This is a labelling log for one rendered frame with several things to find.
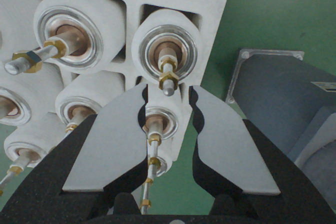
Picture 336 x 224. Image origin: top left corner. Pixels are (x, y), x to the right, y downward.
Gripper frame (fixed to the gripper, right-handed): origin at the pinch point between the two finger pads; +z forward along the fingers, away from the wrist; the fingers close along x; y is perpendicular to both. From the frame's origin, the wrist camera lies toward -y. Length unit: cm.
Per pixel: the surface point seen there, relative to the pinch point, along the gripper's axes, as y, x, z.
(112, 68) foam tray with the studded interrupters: 5.7, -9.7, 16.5
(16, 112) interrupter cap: 10.9, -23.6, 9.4
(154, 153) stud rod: 11.9, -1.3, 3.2
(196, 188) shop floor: 82, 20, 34
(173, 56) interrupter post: -0.3, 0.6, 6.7
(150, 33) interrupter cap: -2.1, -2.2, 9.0
